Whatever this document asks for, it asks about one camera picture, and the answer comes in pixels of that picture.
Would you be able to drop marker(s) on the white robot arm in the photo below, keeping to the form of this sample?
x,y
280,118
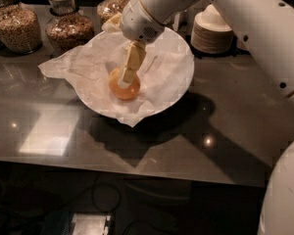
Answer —
x,y
267,29

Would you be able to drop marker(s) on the tall stack of paper bowls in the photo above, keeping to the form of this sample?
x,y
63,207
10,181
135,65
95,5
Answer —
x,y
210,33

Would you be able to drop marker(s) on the glass jar of cereal right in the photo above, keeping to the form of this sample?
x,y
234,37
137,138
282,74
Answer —
x,y
108,8

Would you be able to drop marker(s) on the white crumpled paper liner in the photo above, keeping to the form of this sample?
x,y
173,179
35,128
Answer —
x,y
88,69

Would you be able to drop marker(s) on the white upright panel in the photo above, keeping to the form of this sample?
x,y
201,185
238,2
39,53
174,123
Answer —
x,y
183,20

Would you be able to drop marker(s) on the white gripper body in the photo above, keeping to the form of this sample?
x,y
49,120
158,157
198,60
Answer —
x,y
137,23

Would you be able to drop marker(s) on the white bowl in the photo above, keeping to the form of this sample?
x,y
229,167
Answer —
x,y
173,59

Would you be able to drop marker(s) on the glass jar of granola middle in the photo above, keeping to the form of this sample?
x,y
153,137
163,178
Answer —
x,y
68,28

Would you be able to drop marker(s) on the grey box under table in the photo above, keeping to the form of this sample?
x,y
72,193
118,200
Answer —
x,y
90,224

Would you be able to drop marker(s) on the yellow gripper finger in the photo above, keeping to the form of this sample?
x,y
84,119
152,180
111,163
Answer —
x,y
113,24
133,56

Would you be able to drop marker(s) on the glass jar of cereal left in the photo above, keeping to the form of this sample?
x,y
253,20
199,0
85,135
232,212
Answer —
x,y
19,27

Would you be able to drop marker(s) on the glass jar of cereal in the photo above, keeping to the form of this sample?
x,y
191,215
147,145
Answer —
x,y
19,27
108,8

